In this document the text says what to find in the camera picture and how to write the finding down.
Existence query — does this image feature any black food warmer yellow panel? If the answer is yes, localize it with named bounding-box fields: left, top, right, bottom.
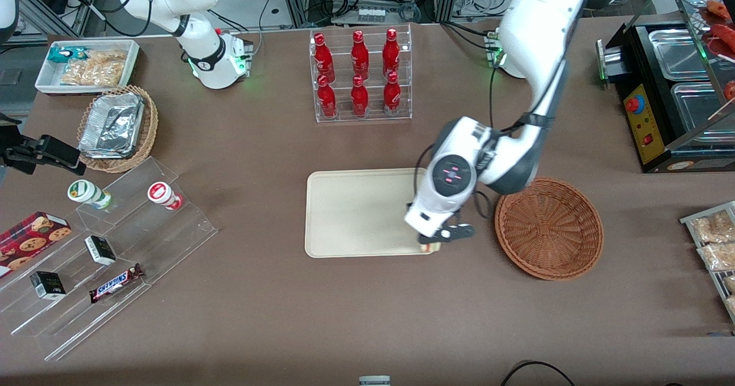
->
left=596, top=0, right=735, bottom=174

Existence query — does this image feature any red cookie box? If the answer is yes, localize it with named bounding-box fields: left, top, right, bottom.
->
left=0, top=211, right=73, bottom=279

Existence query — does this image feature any small black box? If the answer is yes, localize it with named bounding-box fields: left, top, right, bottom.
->
left=30, top=271, right=67, bottom=301
left=84, top=236, right=117, bottom=267

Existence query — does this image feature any red cola bottle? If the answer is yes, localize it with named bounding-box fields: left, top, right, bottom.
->
left=351, top=75, right=369, bottom=118
left=383, top=71, right=402, bottom=117
left=314, top=33, right=335, bottom=83
left=382, top=28, right=401, bottom=76
left=351, top=30, right=370, bottom=81
left=316, top=75, right=337, bottom=119

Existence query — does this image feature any clear acrylic bottle rack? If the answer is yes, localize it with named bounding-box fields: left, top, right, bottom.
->
left=309, top=23, right=413, bottom=124

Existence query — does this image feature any clear bag of chips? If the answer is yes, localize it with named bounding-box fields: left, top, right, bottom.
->
left=60, top=49, right=127, bottom=87

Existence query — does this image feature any grey snack rack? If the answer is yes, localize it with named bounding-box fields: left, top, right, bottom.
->
left=680, top=201, right=735, bottom=325

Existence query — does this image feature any stack of foil containers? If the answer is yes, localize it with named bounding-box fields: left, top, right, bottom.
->
left=78, top=92, right=145, bottom=159

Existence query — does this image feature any round brown wicker basket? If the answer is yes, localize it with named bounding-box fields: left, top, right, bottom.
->
left=494, top=177, right=605, bottom=281

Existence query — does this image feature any green snack packet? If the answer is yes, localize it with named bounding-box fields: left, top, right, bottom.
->
left=47, top=47, right=90, bottom=64

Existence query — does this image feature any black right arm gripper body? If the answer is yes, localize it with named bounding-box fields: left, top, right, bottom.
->
left=0, top=115, right=42, bottom=175

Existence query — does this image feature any red sausage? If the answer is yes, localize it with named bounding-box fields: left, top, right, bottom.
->
left=705, top=0, right=735, bottom=21
left=709, top=24, right=735, bottom=60

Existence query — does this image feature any cream plastic tray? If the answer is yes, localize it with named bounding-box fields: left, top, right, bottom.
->
left=305, top=169, right=438, bottom=258

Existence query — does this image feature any steel warmer pan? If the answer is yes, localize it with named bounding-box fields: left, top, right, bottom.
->
left=671, top=82, right=735, bottom=146
left=648, top=29, right=711, bottom=81

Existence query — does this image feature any white rectangular snack bin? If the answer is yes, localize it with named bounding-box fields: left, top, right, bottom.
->
left=34, top=39, right=141, bottom=97

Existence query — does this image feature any clear acrylic stepped stand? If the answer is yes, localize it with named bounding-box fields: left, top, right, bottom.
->
left=0, top=156, right=219, bottom=362

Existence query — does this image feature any glass warmer cover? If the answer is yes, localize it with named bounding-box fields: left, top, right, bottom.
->
left=666, top=0, right=735, bottom=152

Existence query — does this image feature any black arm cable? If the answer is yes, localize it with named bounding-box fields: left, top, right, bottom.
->
left=413, top=67, right=555, bottom=221

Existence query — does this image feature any black floor cable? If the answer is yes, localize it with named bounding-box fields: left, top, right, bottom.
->
left=500, top=361, right=578, bottom=386

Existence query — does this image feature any red lid yogurt cup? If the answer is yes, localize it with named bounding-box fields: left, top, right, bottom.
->
left=147, top=182, right=185, bottom=211

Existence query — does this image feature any snickers chocolate bar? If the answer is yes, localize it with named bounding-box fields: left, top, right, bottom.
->
left=88, top=263, right=145, bottom=304

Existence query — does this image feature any green lid yogurt cup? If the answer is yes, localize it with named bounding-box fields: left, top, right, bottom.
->
left=67, top=179, right=113, bottom=210

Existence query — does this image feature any small light wicker basket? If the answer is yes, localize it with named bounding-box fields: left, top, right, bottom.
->
left=76, top=85, right=159, bottom=174

